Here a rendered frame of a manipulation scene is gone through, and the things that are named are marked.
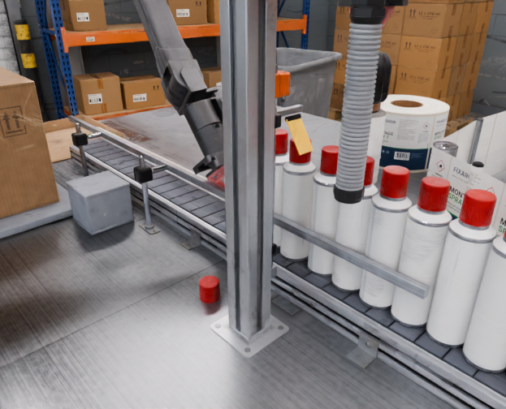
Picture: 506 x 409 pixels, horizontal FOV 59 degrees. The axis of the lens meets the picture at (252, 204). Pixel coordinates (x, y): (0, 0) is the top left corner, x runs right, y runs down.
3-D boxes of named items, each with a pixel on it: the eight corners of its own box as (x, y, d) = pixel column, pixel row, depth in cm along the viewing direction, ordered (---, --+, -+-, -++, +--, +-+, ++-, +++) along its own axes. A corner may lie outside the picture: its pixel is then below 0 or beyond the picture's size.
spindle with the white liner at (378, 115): (384, 193, 99) (404, 51, 86) (360, 205, 93) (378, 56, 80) (351, 181, 105) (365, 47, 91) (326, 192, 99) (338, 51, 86)
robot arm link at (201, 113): (176, 112, 86) (186, 98, 81) (206, 105, 90) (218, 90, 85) (192, 144, 86) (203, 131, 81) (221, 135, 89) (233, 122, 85)
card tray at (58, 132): (125, 145, 143) (124, 133, 141) (42, 165, 127) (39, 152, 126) (85, 125, 163) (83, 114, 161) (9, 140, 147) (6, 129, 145)
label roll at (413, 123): (348, 161, 116) (353, 106, 110) (374, 141, 131) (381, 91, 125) (426, 178, 106) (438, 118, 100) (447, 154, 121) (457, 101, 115)
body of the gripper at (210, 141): (253, 150, 85) (236, 116, 85) (211, 164, 79) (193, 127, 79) (236, 164, 90) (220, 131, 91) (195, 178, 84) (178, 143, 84)
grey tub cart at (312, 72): (276, 136, 418) (278, 27, 375) (338, 150, 385) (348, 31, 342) (214, 165, 353) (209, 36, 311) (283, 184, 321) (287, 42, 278)
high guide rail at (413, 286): (427, 296, 56) (430, 286, 55) (422, 300, 55) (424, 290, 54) (72, 119, 127) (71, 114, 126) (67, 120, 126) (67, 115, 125)
